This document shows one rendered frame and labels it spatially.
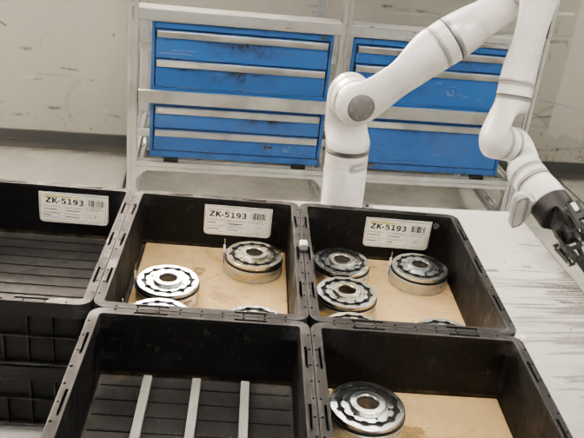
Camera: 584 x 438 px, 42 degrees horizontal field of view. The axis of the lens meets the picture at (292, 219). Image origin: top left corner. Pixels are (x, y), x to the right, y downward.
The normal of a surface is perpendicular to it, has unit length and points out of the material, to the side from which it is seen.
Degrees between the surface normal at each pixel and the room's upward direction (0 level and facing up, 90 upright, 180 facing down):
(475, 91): 90
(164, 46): 90
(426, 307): 0
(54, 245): 0
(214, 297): 0
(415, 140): 90
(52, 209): 90
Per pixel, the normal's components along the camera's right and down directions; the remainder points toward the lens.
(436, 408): 0.10, -0.90
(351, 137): 0.10, -0.63
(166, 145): 0.10, 0.44
